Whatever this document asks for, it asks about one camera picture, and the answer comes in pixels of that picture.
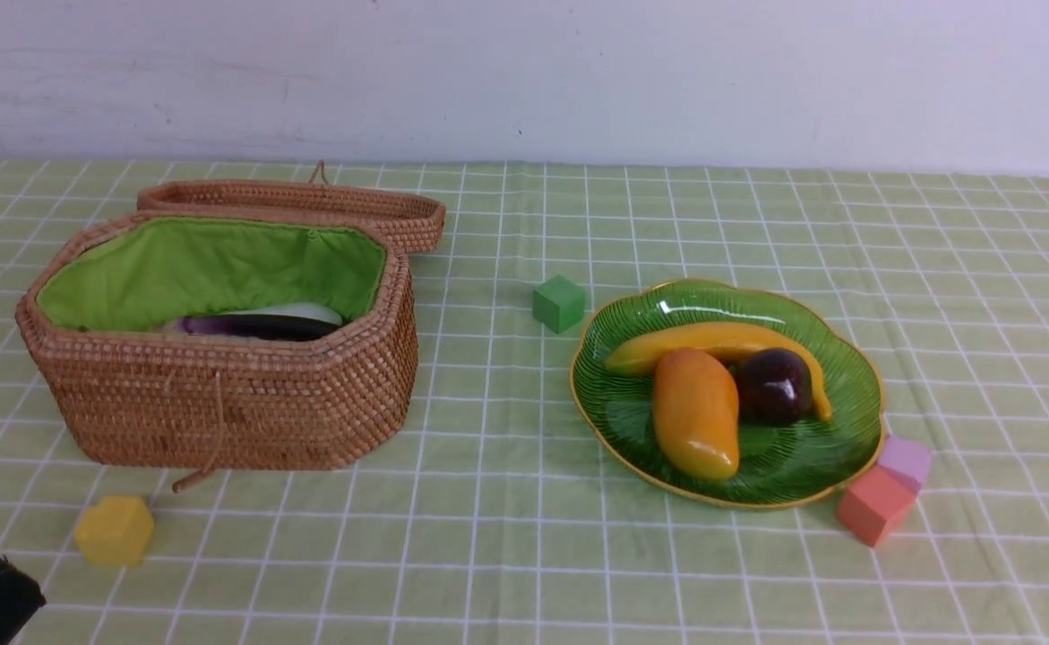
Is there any yellow banana toy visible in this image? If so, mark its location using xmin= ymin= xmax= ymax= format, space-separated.
xmin=605 ymin=322 xmax=834 ymax=422

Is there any yellow hexagonal block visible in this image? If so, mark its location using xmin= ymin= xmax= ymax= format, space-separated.
xmin=73 ymin=495 xmax=155 ymax=568

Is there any dark purple mangosteen toy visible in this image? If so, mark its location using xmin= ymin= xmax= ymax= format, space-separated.
xmin=734 ymin=348 xmax=813 ymax=427

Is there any green leaf-shaped glass plate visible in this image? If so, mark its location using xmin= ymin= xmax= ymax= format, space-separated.
xmin=569 ymin=279 xmax=889 ymax=511

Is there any orange mango toy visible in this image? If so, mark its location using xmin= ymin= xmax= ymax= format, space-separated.
xmin=652 ymin=348 xmax=740 ymax=481

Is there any dark purple eggplant toy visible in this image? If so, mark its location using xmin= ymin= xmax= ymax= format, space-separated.
xmin=160 ymin=314 xmax=340 ymax=342

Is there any woven wicker basket green lining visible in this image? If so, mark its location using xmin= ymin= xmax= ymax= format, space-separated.
xmin=13 ymin=210 xmax=420 ymax=474

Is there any green cube block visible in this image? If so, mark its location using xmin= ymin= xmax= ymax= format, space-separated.
xmin=531 ymin=275 xmax=587 ymax=334

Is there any light purple cube block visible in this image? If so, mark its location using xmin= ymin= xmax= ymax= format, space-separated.
xmin=877 ymin=434 xmax=933 ymax=495

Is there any white radish toy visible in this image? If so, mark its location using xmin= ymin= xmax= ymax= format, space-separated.
xmin=154 ymin=302 xmax=344 ymax=334

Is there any salmon pink cube block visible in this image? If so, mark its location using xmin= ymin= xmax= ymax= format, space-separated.
xmin=836 ymin=465 xmax=916 ymax=549

